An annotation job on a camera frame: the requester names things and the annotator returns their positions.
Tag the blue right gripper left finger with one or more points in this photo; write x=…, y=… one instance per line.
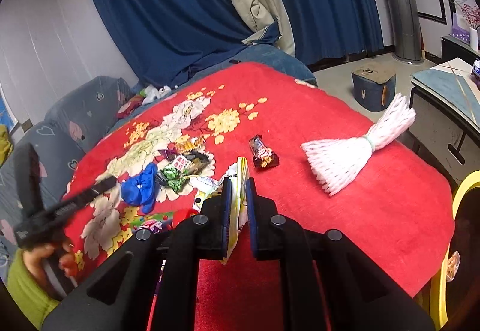
x=226, y=196

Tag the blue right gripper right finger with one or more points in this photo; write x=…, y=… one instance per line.
x=251, y=212

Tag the white yellow snack wrapper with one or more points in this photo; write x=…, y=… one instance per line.
x=238, y=174

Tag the yellow rimmed black trash bin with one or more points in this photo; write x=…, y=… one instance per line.
x=450, y=263

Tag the dark chocolate candy wrapper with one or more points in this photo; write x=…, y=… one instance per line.
x=263, y=156

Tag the red floral blanket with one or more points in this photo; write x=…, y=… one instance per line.
x=398, y=210

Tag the green candy wrapper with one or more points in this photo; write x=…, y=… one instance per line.
x=172, y=178

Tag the green left sleeve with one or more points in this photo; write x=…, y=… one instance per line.
x=32, y=300

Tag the blue crumpled plastic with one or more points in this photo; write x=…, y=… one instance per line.
x=139, y=191

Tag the white foam net bow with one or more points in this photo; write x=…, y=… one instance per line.
x=337, y=162

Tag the grey patterned sofa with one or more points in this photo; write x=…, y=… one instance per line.
x=72, y=127

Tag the plush toys on sofa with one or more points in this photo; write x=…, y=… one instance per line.
x=148, y=95

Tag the blue cardboard topped stool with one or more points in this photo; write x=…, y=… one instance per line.
x=374, y=86

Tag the blue curtain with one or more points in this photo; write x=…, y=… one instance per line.
x=161, y=39

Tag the silver standing air conditioner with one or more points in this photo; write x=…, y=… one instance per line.
x=406, y=30

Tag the coffee table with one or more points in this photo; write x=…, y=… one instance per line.
x=446, y=131

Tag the black tv cabinet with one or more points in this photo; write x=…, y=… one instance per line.
x=454, y=48

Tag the white vase red flowers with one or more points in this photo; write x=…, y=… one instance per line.
x=471, y=16

